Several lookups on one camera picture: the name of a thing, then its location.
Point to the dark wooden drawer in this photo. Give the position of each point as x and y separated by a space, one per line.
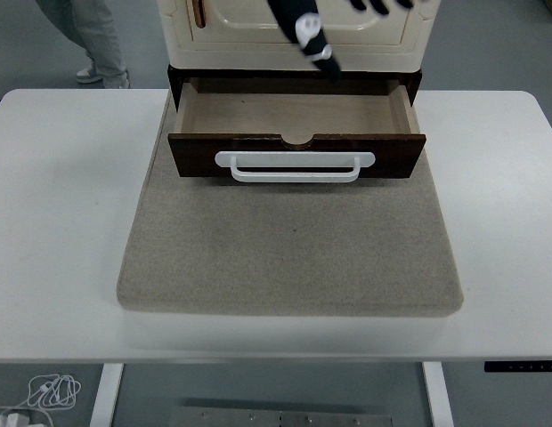
294 113

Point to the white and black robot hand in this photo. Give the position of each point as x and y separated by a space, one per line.
302 31

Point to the beige fabric mat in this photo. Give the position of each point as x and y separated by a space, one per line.
285 244

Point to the white charger adapter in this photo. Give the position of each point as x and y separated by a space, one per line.
15 419

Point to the grey metal plate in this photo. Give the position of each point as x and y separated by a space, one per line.
280 418

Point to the black table control panel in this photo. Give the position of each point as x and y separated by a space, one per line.
521 366

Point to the person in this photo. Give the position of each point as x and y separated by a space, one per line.
98 40

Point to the white table leg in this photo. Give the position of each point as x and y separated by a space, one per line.
438 396
104 396

